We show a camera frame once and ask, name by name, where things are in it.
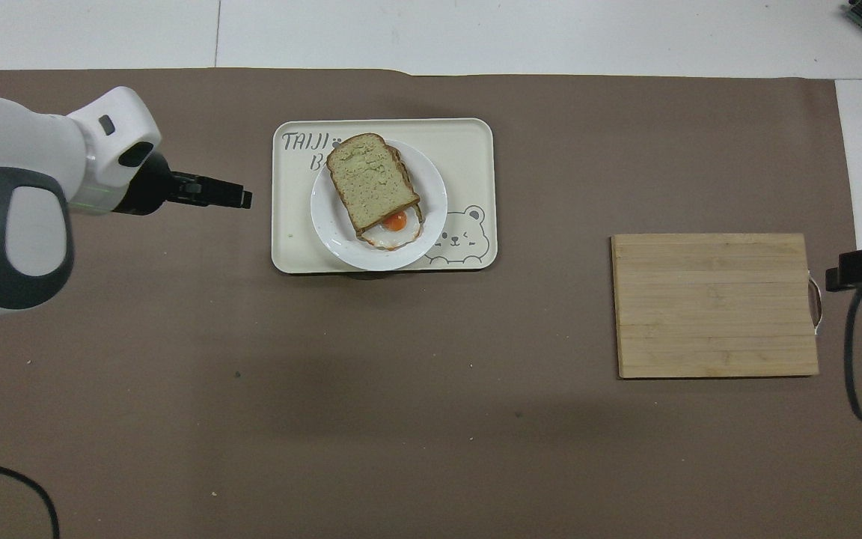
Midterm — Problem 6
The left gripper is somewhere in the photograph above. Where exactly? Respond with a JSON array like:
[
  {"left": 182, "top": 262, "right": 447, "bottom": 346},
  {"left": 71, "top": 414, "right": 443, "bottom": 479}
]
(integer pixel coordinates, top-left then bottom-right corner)
[{"left": 112, "top": 151, "right": 200, "bottom": 217}]

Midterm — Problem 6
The white round plate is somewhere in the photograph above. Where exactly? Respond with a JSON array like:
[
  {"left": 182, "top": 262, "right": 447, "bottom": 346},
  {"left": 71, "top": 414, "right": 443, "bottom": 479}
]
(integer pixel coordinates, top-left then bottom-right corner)
[{"left": 310, "top": 138, "right": 448, "bottom": 272}]

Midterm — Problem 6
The toasted bread slice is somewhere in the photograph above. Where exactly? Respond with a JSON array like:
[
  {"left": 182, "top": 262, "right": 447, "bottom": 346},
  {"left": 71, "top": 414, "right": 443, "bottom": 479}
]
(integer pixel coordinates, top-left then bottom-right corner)
[{"left": 326, "top": 133, "right": 421, "bottom": 234}]

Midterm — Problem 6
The fried egg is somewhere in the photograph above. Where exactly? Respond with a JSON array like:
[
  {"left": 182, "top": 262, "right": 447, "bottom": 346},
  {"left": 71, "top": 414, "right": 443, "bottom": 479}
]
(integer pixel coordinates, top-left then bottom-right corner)
[{"left": 362, "top": 205, "right": 424, "bottom": 250}]

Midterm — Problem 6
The cream tray with bear print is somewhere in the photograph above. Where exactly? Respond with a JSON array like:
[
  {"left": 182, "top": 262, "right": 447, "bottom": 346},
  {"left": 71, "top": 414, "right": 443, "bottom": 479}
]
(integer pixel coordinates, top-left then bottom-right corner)
[{"left": 271, "top": 118, "right": 498, "bottom": 274}]

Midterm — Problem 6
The wooden cutting board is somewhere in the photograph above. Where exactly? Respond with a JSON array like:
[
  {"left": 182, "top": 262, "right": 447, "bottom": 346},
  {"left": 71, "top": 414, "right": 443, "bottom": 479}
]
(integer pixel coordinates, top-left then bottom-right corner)
[{"left": 611, "top": 233, "right": 824, "bottom": 380}]

